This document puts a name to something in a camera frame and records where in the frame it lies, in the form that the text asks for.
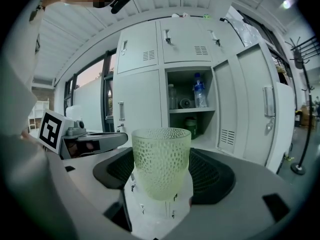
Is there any large clear water jug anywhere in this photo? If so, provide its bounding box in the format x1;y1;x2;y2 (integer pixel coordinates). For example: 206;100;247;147
65;104;83;125

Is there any clear bottle blue label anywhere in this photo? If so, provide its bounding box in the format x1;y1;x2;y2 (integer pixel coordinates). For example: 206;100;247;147
193;72;209;109

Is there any grey metal cabinet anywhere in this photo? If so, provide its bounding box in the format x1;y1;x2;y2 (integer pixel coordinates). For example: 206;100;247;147
112;16;278;221

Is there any green item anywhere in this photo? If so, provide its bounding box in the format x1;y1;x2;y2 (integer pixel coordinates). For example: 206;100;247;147
131;126;192;202

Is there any white appliance box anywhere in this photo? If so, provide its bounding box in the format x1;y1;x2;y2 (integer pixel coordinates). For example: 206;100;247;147
274;81;298;176

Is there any black coat rack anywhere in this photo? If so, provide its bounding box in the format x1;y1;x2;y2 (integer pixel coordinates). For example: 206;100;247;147
284;35;320;176

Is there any black head-mounted camera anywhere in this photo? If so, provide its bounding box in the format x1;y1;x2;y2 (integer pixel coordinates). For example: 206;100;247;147
109;0;136;15

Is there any dark framed window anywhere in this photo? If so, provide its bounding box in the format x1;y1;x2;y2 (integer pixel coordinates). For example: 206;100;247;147
63;48;118;135

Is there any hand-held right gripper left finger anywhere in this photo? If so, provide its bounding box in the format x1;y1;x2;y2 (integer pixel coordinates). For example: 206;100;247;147
61;147;136;240

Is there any dark green lidded container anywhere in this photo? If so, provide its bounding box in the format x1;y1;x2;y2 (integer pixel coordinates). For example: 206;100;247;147
184;117;199;139

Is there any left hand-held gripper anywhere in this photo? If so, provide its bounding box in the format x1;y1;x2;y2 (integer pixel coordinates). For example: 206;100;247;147
38;109;129;160

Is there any grey round canister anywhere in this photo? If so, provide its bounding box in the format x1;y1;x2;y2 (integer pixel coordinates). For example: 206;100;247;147
179;97;196;109

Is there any white shelf unit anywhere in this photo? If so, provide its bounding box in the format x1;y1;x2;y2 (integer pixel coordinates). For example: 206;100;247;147
28;98;51;132

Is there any clear glass jar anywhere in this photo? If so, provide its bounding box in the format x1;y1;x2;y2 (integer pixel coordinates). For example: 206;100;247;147
167;83;179;110

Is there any brown cardboard box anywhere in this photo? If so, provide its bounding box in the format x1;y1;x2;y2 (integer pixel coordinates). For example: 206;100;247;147
299;105;320;127

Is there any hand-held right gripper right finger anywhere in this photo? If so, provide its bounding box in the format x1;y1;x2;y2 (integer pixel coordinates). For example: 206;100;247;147
159;148;310;240

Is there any person's white shirt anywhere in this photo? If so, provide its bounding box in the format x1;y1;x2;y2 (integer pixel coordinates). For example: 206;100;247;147
0;0;76;240

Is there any person's left forearm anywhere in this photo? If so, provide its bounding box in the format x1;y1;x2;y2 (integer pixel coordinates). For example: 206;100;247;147
21;128;43;147

